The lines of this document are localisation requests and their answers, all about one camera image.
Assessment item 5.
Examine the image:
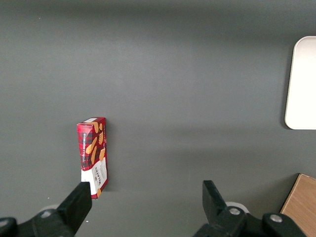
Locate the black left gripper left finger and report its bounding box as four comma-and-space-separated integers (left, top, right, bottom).
0, 182, 93, 237

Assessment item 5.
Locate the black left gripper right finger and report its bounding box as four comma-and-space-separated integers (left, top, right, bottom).
192, 180, 307, 237

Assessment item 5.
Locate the beige rectangular tray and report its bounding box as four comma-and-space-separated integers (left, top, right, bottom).
284, 36, 316, 130

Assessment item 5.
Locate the wooden two-drawer cabinet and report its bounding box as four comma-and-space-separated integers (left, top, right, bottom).
280, 173, 316, 225

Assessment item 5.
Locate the red tartan biscuit box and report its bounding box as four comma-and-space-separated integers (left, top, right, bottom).
76, 117, 108, 200

